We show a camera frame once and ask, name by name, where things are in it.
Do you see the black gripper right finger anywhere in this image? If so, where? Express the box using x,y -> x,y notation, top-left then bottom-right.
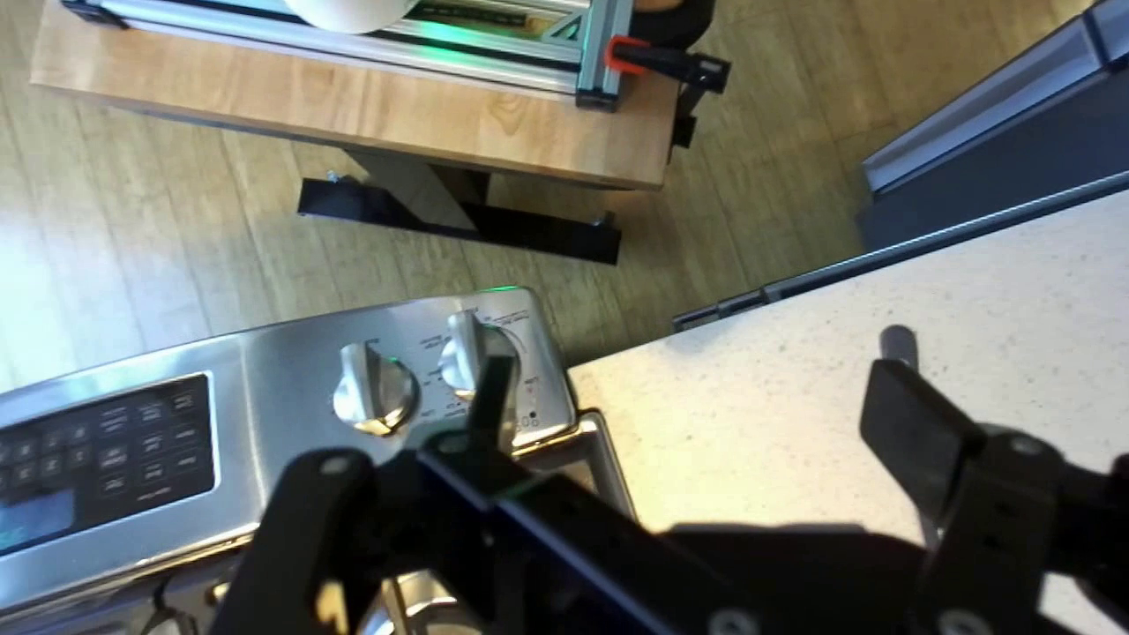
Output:
860,358 -> 1129,635

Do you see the red black clamp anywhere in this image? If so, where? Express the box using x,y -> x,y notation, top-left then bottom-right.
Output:
600,31 -> 739,165

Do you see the stainless steel gas range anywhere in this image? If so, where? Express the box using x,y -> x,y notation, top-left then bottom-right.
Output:
0,284 -> 638,635

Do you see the aluminium extrusion frame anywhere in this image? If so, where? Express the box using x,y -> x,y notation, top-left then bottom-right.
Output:
60,0 -> 644,113

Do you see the wooden table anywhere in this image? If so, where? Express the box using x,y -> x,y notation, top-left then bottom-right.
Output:
30,0 -> 688,269

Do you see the silver drawer handle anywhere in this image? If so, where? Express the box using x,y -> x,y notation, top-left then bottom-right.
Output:
860,10 -> 1115,200

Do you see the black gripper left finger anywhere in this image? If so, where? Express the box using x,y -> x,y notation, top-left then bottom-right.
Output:
209,353 -> 771,635

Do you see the black oven control panel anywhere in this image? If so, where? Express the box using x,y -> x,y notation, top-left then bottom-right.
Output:
0,372 -> 222,556

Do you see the silver stove knob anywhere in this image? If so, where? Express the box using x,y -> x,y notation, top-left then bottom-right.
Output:
434,307 -> 531,407
329,340 -> 425,440

